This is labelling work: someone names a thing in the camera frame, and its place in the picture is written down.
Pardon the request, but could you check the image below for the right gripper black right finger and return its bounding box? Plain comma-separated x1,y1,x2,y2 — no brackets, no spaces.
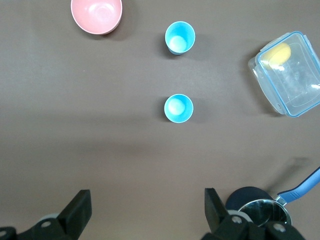
202,187,305,240

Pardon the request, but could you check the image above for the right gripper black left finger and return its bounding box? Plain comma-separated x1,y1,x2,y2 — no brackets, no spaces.
0,189,92,240

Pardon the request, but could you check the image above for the blue plastic cup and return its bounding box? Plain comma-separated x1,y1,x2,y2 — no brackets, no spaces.
163,93,195,125
164,21,196,56

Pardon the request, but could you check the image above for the clear blue-rimmed plastic container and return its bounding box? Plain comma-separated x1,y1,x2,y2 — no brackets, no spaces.
247,30,320,118

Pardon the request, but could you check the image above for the yellow lemon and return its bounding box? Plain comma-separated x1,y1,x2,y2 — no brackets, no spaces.
261,42,292,67

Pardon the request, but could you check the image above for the pink bowl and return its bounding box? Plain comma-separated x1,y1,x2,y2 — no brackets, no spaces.
70,0,124,35

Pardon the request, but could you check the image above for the steel saucepan with blue handle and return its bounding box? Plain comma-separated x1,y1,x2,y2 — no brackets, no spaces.
224,165,320,228

